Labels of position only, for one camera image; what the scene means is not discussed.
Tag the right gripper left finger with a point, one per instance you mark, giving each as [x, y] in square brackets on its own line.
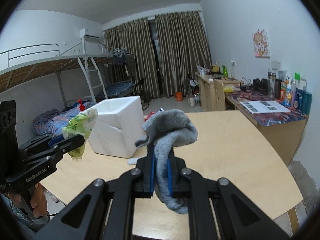
[146, 179]

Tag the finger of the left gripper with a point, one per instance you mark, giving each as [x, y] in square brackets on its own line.
[72, 145]

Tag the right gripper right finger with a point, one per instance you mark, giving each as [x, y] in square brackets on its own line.
[178, 183]

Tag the green plastic bag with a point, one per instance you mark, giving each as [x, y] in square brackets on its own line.
[81, 124]

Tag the grey sock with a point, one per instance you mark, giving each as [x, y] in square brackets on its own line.
[165, 131]

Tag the person's left hand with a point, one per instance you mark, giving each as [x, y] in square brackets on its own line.
[38, 201]

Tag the white tissue packets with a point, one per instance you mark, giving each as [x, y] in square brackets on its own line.
[132, 161]

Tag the blue patterned quilt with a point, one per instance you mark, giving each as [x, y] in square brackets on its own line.
[52, 121]

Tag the white styrofoam box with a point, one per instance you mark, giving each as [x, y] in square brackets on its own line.
[117, 127]

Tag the white metal bunk bed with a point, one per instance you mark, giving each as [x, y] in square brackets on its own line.
[41, 78]

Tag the red snack packet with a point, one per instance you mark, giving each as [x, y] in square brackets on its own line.
[152, 113]

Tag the black folding chair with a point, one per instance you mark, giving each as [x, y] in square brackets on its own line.
[142, 93]

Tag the white mug on floor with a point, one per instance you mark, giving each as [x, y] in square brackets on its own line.
[191, 101]

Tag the wooden smiley-face chair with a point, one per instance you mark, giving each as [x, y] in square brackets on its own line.
[220, 102]

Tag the light wooden desk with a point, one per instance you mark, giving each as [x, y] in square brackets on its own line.
[207, 91]

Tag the white air conditioner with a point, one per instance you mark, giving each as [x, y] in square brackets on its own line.
[85, 33]

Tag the printed paper sheet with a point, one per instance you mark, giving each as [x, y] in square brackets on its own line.
[262, 107]

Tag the black headphones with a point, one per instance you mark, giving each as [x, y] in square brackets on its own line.
[261, 86]

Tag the brown striped curtains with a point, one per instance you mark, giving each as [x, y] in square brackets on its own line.
[167, 49]

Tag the anime girl wall poster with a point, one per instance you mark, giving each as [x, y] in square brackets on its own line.
[261, 44]

